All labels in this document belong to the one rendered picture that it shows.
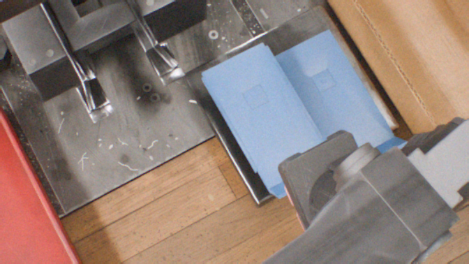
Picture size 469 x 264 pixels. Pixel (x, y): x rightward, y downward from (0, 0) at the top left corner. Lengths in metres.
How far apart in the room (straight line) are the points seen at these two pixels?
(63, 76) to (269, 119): 0.22
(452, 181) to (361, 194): 0.11
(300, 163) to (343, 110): 0.20
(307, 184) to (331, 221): 0.21
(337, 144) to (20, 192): 0.35
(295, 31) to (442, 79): 0.17
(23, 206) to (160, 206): 0.14
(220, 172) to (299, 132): 0.10
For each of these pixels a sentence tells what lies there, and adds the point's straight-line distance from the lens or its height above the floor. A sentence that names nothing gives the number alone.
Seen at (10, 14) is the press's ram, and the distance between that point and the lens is 0.79.
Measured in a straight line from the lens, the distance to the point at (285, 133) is 0.88.
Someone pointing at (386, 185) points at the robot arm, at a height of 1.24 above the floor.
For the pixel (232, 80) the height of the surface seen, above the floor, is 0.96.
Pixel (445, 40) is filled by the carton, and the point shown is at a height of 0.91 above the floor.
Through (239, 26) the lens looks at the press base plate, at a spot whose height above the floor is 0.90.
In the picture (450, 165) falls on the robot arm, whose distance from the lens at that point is 0.67.
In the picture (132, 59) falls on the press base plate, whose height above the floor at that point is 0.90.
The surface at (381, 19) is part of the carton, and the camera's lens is 1.01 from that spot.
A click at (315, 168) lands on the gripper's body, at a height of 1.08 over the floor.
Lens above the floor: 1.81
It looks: 73 degrees down
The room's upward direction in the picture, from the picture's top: 3 degrees clockwise
